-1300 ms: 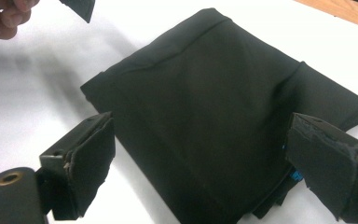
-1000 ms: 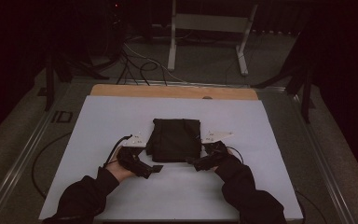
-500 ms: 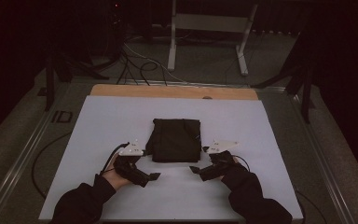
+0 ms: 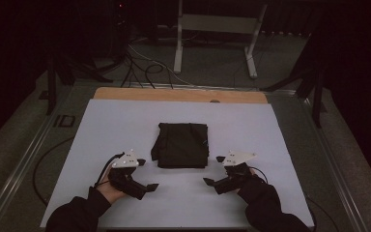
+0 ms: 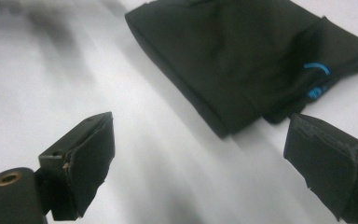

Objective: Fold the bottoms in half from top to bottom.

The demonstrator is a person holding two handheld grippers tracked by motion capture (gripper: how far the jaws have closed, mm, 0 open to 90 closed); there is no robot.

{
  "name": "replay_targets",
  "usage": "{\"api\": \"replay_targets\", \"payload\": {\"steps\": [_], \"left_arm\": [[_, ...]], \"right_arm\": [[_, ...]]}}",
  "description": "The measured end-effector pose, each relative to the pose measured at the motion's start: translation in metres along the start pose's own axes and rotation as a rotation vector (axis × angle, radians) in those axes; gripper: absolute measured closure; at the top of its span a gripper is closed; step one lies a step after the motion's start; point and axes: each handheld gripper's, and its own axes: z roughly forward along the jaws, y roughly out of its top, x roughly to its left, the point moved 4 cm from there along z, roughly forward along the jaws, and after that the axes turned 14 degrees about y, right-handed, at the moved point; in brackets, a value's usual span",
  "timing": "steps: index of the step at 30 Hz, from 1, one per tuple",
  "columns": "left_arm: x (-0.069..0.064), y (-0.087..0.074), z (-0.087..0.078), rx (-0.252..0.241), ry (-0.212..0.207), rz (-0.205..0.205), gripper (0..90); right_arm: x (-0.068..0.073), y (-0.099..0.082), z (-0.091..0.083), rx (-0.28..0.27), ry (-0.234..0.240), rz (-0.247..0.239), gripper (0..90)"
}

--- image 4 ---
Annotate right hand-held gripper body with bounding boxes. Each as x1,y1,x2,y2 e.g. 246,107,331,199
214,150,258,195

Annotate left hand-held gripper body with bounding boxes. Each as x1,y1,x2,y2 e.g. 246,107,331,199
107,148,149,201

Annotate black shorts with blue stripes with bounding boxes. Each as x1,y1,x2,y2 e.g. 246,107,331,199
150,122,211,169

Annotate person's right hand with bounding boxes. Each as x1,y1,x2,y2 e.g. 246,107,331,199
236,167,263,195

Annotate person's left hand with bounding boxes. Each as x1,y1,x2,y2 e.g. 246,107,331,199
96,163,128,205

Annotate white table sheet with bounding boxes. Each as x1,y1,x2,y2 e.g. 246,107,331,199
40,99,315,229

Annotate black metal stand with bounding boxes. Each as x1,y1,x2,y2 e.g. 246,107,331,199
46,47,114,116
260,32,328,129

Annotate dark equipment tower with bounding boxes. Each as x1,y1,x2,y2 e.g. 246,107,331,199
76,0,133,66

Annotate left hand-held gripper cable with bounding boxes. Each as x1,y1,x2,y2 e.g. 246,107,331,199
94,152,126,189

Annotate hand-held gripper cable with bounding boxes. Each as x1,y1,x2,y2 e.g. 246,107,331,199
94,152,126,189
249,165,270,185

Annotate right hand-held gripper cable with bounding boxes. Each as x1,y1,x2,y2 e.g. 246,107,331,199
249,165,270,185

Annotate black floor cable bundle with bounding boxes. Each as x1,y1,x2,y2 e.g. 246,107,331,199
120,47,175,90

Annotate thin black floor cable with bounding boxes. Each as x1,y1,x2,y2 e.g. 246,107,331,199
33,136,75,207
305,196,341,232

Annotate metal floor rail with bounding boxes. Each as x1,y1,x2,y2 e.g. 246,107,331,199
298,93,370,232
0,86,75,232

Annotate white floor cable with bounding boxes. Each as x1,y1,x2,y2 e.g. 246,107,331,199
128,43,259,92

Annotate white metal stand frame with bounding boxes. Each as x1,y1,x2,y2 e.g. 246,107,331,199
173,0,269,80

